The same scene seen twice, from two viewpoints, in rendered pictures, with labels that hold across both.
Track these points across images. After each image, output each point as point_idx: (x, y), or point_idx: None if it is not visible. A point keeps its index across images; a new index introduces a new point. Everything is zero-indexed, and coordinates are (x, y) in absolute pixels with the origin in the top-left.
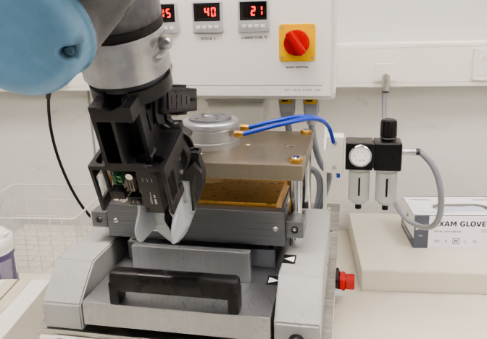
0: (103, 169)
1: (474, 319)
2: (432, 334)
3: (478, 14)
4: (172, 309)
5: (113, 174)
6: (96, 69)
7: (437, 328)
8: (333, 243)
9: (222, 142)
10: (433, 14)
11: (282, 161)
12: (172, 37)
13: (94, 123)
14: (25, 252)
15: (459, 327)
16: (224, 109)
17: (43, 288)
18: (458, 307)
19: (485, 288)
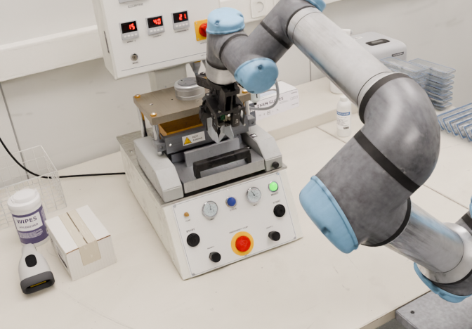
0: (222, 114)
1: (296, 147)
2: (284, 159)
3: None
4: (224, 171)
5: (221, 116)
6: (226, 77)
7: (284, 156)
8: None
9: (202, 92)
10: None
11: (239, 93)
12: (135, 39)
13: (225, 98)
14: (1, 212)
15: (291, 152)
16: (164, 73)
17: (90, 209)
18: (285, 144)
19: (292, 131)
